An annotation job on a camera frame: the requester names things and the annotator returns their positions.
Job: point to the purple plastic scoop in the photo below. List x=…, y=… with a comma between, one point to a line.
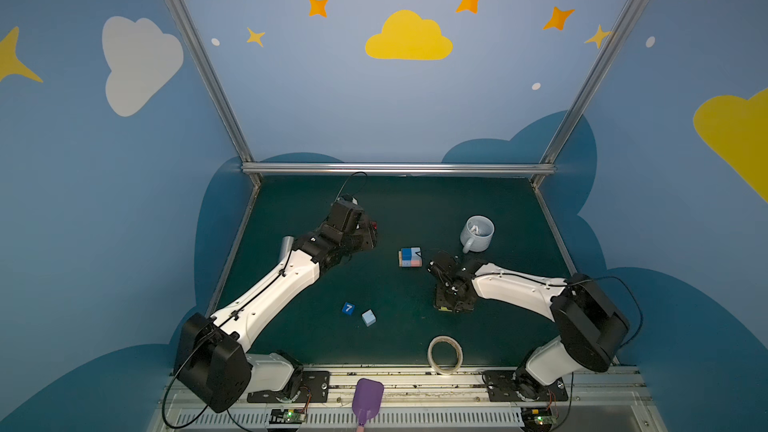
x=366, y=401

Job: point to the aluminium left corner post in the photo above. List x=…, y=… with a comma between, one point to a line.
x=193, y=41

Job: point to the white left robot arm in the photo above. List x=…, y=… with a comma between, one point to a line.
x=213, y=359

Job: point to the right side frame rail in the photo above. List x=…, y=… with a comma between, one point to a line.
x=555, y=228

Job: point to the aluminium corner post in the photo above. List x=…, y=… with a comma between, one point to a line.
x=193, y=41
x=622, y=28

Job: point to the pale blue wooden cube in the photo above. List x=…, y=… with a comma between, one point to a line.
x=369, y=318

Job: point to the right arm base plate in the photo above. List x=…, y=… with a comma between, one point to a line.
x=501, y=385

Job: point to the blue number seven cube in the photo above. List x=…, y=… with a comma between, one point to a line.
x=348, y=308

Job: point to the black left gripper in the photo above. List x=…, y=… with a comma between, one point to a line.
x=362, y=233

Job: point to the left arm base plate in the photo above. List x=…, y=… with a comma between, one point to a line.
x=302, y=385

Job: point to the silver spray bottle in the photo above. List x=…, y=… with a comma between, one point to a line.
x=286, y=244

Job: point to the left side frame rail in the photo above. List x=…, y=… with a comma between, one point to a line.
x=212, y=306

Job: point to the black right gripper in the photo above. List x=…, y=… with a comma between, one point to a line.
x=450, y=291

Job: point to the aluminium right corner post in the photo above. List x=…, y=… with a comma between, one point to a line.
x=622, y=28

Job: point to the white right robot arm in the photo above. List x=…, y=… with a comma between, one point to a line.
x=548, y=362

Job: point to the roll of tape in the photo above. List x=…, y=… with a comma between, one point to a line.
x=445, y=355

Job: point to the translucent plastic mug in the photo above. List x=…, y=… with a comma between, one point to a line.
x=477, y=234

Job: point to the front aluminium rail bed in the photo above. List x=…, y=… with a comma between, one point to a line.
x=417, y=399

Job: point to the aluminium back frame rail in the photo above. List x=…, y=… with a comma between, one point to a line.
x=397, y=168

